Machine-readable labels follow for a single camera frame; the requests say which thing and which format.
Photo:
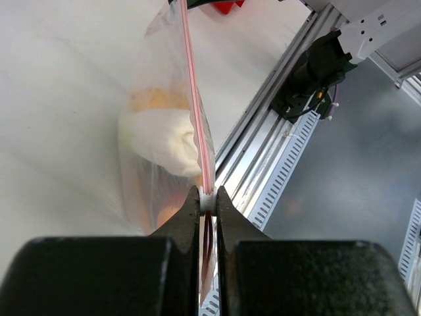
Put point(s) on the papaya slice toy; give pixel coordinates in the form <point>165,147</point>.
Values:
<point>168,194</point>

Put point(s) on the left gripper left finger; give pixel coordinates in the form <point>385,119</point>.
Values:
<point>109,275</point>

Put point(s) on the white slotted cable duct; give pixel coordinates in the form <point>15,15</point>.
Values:
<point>292,140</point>

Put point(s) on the red plastic bin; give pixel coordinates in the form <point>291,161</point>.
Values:
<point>225,7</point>

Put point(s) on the clear zip top bag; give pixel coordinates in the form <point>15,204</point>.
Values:
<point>167,62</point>

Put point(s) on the aluminium shelf frame background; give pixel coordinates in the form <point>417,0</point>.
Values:
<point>399,57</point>

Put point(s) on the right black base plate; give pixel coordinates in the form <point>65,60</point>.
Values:
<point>299,94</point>

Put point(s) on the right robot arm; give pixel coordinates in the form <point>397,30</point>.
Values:
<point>370,25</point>

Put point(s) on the white green leek toy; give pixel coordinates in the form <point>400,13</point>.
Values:
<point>164,137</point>

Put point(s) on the yellow ginger root toy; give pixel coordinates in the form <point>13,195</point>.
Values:
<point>157,98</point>

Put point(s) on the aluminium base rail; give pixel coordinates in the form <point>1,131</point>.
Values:
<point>254,144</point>

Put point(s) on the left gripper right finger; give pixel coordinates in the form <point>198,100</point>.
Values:
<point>262,276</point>

